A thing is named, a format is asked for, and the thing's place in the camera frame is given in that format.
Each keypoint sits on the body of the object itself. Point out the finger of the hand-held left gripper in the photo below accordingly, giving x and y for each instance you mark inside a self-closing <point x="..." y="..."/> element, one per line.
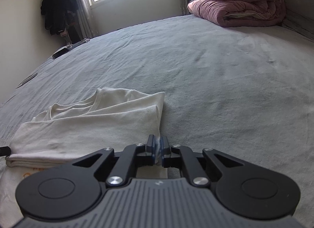
<point x="5" y="151"/>

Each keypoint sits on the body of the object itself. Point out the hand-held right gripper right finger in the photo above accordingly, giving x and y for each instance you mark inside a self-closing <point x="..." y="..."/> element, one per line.
<point x="164" y="149"/>

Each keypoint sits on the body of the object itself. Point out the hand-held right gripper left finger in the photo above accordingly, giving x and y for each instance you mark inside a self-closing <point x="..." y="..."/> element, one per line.
<point x="151" y="149"/>

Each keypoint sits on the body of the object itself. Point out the white t-shirt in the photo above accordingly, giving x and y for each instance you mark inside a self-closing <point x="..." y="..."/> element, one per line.
<point x="85" y="130"/>

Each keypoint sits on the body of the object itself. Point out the grey bed sheet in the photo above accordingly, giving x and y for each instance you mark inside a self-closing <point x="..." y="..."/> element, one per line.
<point x="208" y="76"/>

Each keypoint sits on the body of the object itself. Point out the hanging dark coats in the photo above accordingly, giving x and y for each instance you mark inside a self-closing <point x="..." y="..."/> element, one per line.
<point x="58" y="5"/>

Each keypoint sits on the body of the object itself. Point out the pink quilt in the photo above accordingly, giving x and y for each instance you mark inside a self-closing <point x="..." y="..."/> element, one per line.
<point x="235" y="5"/>

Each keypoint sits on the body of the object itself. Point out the grey padded headboard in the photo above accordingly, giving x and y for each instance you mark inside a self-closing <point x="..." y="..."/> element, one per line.
<point x="299" y="5"/>

